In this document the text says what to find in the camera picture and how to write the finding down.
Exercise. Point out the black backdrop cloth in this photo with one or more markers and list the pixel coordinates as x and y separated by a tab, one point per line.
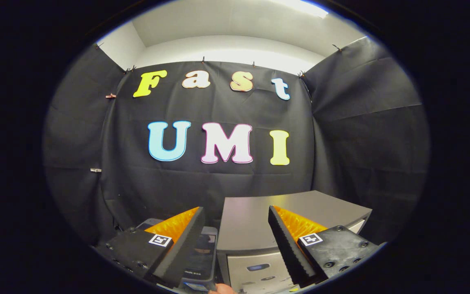
218	179

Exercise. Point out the grey washing machine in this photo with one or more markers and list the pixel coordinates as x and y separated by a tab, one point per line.
215	281

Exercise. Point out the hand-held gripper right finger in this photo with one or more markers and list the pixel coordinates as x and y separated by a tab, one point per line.
294	253

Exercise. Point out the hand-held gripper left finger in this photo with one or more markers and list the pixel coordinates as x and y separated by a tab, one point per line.
178	261

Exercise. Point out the grey cabinet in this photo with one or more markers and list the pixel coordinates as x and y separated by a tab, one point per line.
247	220

